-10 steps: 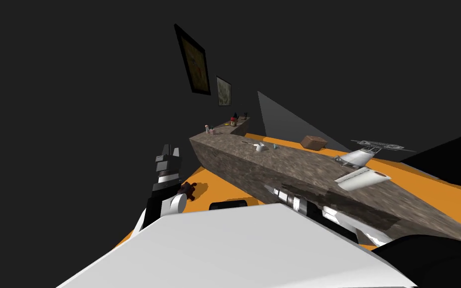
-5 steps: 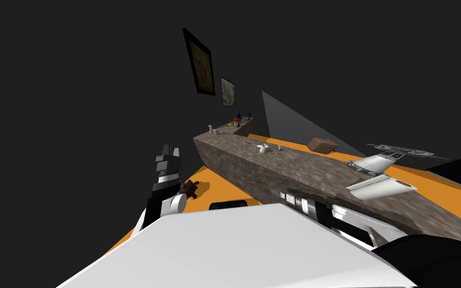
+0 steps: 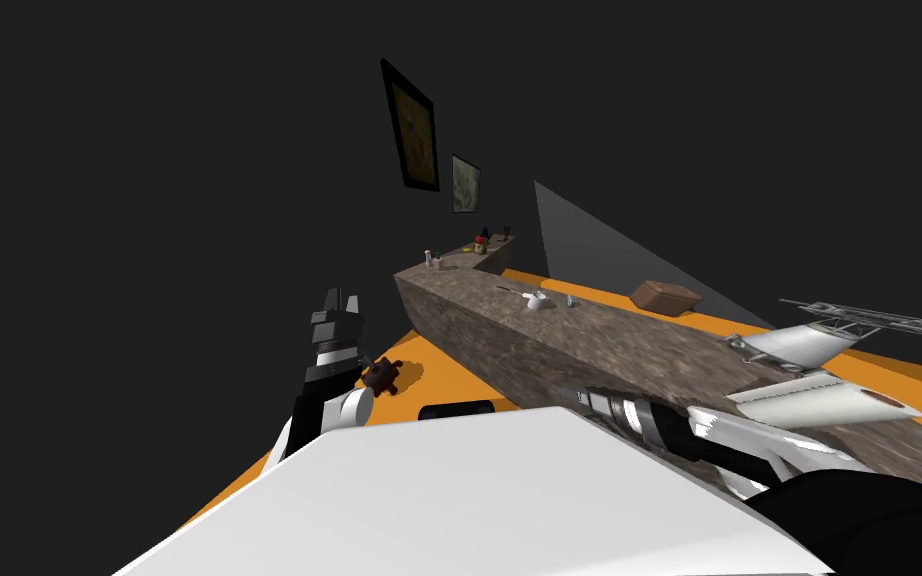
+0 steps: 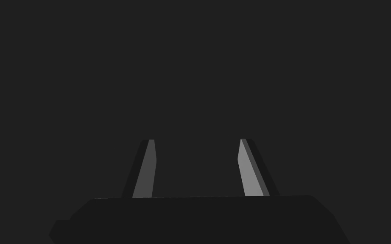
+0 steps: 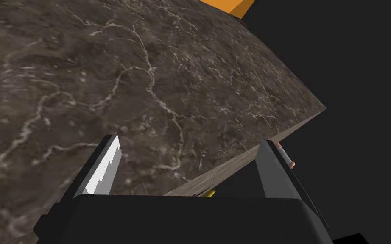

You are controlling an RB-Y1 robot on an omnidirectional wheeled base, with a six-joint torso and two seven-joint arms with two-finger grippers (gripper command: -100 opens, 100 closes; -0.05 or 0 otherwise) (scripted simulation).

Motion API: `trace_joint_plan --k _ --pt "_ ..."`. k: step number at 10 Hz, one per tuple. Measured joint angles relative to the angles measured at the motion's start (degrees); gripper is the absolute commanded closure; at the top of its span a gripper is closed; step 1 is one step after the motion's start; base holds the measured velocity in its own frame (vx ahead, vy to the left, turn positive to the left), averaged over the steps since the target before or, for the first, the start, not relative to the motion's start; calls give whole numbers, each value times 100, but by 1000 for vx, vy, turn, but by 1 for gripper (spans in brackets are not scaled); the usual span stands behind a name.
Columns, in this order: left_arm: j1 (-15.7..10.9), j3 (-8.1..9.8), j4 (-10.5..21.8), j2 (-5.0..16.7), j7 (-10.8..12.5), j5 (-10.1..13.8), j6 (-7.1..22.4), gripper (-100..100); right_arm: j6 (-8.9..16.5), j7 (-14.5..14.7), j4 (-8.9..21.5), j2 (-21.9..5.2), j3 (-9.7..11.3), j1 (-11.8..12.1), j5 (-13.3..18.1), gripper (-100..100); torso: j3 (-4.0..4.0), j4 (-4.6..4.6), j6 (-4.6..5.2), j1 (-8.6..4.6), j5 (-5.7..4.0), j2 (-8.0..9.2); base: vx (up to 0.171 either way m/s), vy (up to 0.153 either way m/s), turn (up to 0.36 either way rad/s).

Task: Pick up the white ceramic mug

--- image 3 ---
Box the dark red floor toy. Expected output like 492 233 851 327
360 357 405 398

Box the small framed picture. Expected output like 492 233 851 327
451 153 482 215

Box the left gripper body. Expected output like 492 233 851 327
309 309 366 349

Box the grey wire rack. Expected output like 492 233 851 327
777 298 922 339

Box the white curved sheet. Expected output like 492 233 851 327
721 322 863 372

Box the brown box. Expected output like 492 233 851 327
628 279 704 318

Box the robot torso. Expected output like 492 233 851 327
112 397 837 576

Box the large black framed picture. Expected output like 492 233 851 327
380 57 442 193

